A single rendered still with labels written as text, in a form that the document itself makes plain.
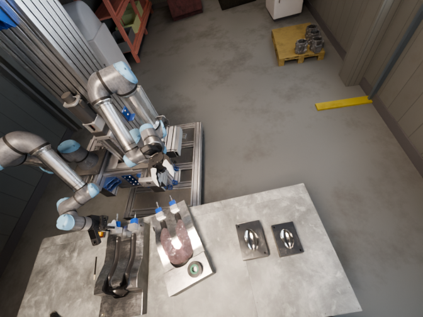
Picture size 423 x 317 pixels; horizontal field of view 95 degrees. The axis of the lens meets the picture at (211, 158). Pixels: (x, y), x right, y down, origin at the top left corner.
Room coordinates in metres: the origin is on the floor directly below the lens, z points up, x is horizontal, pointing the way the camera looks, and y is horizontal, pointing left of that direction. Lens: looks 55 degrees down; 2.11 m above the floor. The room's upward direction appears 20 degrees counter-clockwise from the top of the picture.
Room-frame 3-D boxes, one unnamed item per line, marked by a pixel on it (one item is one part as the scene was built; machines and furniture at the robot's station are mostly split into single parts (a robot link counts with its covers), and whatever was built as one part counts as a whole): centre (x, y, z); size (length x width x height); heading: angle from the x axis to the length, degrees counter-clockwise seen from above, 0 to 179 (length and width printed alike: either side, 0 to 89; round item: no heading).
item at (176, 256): (0.35, 0.38, 0.90); 0.26 x 0.18 x 0.08; 9
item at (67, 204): (0.63, 0.83, 1.24); 0.11 x 0.11 x 0.08; 22
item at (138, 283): (0.32, 0.74, 0.87); 0.50 x 0.26 x 0.14; 171
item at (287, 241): (0.16, -0.25, 0.83); 0.17 x 0.13 x 0.06; 171
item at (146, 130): (0.74, 0.25, 1.43); 0.11 x 0.08 x 0.09; 9
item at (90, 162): (1.11, 0.90, 1.09); 0.15 x 0.15 x 0.10
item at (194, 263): (0.16, 0.29, 0.93); 0.08 x 0.08 x 0.04
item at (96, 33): (4.10, 1.30, 0.69); 0.70 x 0.62 x 1.38; 164
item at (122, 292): (0.33, 0.73, 0.92); 0.35 x 0.16 x 0.09; 171
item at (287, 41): (3.15, -2.13, 0.15); 1.07 x 0.75 x 0.30; 164
